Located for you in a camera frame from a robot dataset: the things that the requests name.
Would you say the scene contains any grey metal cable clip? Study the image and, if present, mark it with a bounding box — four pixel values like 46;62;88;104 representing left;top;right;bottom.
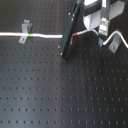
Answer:
19;20;33;44

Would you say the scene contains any grey metal clip right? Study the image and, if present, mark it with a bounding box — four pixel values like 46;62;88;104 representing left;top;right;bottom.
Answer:
97;27;126;53

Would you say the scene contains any white cable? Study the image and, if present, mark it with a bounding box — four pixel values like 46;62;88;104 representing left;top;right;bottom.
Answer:
0;27;128;49

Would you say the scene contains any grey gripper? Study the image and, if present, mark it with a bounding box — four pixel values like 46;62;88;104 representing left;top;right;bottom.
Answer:
59;0;125;61

